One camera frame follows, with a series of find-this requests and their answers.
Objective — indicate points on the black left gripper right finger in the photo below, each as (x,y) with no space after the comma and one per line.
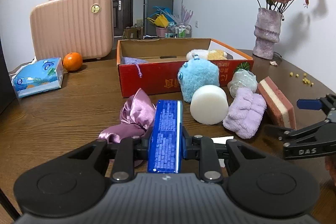
(256,182)

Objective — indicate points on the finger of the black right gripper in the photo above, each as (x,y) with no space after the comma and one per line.
(326,104)

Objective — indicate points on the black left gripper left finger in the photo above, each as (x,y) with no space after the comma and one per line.
(78,180)

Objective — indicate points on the pink white layered sponge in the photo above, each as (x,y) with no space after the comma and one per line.
(278,107)

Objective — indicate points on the lavender fluffy headband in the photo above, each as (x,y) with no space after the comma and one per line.
(245,113)

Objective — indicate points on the iridescent mesh bath puff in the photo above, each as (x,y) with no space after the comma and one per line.
(242,79)

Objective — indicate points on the blue tissue pack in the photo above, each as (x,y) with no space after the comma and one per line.
(165,146)

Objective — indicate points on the purple satin bow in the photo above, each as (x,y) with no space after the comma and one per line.
(136,117)

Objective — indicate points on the scattered yellow crumbs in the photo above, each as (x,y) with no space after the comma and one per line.
(303,77)

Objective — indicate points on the white paper slip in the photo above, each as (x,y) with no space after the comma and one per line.
(221,140)

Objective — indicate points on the fallen pink petal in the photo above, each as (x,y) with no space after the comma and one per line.
(273,63)

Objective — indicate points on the white foam cylinder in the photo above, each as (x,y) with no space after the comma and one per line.
(209,105)

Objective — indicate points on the purple textured vase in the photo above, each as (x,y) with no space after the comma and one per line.
(267,32)

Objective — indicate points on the blue facial tissue package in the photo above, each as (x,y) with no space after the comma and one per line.
(38,77)

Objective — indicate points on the orange fruit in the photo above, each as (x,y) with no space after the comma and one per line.
(72,62)

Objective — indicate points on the yellow white plush toy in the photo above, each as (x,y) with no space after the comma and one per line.
(207,54)

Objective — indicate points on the light blue plush toy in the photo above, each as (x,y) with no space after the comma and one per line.
(194,74)

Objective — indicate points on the red cardboard box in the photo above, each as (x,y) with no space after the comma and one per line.
(165,56)

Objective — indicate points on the cardboard box on floor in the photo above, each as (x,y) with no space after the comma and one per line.
(133,33)

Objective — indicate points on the pink hard-shell suitcase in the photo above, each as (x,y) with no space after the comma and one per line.
(59,27)

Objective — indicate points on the storage cart with bottles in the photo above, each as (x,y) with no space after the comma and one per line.
(178,31)

